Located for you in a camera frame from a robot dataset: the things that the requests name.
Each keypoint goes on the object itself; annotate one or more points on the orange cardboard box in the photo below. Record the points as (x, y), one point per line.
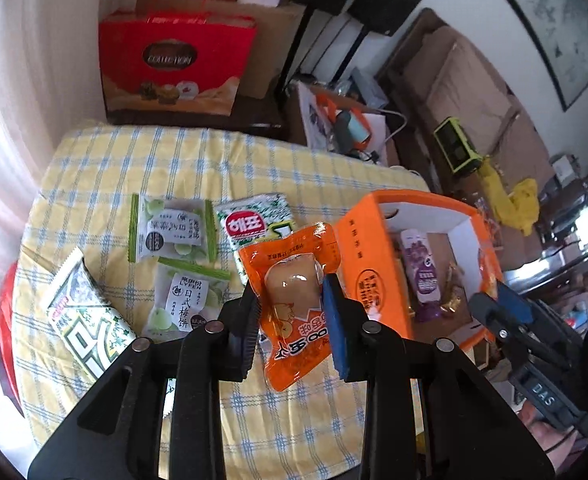
(373, 270)

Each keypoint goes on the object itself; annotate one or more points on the green plum cake packet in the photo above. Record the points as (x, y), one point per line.
(177, 229)

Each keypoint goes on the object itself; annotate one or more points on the red chocolate gift bag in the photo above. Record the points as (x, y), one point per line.
(174, 61)

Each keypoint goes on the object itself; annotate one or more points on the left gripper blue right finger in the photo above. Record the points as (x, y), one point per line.
(344, 320)

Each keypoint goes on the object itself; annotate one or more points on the orange snack packet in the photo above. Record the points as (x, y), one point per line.
(488, 274)
(286, 276)

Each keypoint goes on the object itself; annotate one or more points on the brown cardboard box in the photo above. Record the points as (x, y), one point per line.
(276, 28)

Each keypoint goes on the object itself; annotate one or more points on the green seaweed snack pack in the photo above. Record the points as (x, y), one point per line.
(90, 327)

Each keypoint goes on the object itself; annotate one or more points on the white paper bag orange handles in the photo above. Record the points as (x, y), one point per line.
(324, 121)

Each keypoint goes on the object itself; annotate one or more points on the purple jelly pouch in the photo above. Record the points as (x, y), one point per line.
(422, 274)

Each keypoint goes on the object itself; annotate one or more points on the brown sofa cushion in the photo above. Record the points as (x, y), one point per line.
(451, 79)

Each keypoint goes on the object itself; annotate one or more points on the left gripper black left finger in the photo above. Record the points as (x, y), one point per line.
(237, 344)

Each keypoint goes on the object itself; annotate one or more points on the white curtain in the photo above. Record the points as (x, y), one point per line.
(49, 82)

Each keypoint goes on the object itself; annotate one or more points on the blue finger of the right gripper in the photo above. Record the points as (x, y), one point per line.
(514, 305)

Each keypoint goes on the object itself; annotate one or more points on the person right hand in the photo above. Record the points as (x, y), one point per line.
(556, 444)

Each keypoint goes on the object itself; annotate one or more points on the yellow plastic bag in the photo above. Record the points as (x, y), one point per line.
(524, 198)
(498, 199)

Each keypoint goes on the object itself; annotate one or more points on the golden candy packet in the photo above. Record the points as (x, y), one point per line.
(453, 299)

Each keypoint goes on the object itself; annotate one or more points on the green portable radio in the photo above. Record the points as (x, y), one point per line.
(459, 152)

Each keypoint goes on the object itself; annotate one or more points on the framed wall painting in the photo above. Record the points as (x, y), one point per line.
(559, 30)

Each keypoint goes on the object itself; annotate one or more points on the right black speaker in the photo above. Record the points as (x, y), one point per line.
(384, 17)

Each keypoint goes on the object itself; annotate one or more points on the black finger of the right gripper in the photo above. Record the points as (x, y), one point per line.
(494, 314)

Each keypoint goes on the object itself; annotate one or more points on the red plastic bag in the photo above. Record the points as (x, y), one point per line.
(7, 373)

